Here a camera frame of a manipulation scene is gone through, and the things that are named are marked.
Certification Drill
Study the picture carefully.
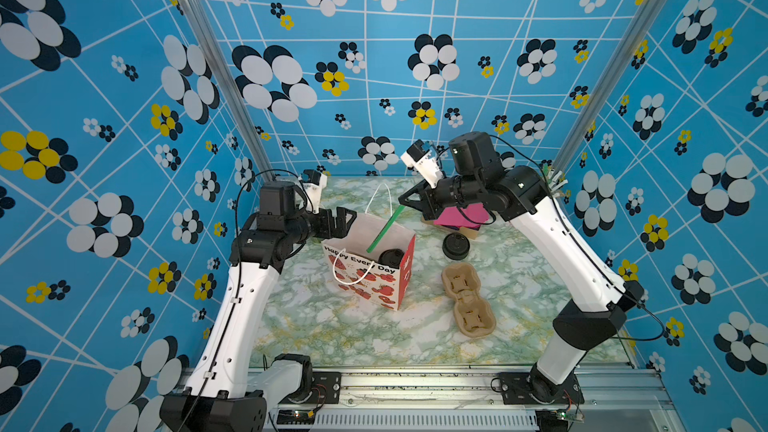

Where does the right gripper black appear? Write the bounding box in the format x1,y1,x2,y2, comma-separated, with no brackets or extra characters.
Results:
398,177,486,222

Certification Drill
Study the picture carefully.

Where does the green drinking straw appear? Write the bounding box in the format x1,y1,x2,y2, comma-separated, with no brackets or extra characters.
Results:
366,205,405,253

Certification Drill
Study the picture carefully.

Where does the black coffee cup lid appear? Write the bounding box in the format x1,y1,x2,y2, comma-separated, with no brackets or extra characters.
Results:
378,248,405,269

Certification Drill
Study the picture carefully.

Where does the red white gift bag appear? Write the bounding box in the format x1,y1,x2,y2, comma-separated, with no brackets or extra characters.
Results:
322,195,416,311

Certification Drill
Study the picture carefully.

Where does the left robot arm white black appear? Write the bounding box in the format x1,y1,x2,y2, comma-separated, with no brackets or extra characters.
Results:
159,170,356,431

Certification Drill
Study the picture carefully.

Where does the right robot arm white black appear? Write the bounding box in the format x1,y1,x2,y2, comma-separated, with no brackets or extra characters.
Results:
398,132,645,403

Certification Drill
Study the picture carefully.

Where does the pink napkin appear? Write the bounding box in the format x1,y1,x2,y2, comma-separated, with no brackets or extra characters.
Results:
434,203,491,229

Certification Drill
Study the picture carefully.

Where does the black lid stack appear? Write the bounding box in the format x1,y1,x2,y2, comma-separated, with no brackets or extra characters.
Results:
442,232,471,261

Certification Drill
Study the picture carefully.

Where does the white green straws bundle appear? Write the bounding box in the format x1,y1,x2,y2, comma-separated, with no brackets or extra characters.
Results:
539,160,568,198

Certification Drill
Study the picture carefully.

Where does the brown cardboard cup carrier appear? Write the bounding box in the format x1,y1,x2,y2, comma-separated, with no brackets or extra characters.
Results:
441,262,496,338

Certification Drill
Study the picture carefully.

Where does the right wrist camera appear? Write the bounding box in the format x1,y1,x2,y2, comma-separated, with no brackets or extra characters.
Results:
400,140,445,189

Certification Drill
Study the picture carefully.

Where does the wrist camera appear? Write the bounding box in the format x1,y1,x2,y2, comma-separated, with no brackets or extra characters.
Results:
300,169,328,213
400,140,445,189

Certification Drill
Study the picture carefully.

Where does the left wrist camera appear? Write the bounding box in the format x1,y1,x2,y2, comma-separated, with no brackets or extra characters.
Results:
300,169,328,213

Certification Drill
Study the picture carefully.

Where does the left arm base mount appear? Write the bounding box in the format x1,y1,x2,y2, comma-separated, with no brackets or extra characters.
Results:
279,371,342,406

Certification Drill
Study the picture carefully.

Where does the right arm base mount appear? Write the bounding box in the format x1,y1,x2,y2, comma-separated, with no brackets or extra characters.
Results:
492,372,585,406

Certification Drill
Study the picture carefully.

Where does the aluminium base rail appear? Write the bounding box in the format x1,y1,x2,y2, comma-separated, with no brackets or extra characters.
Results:
252,363,684,431

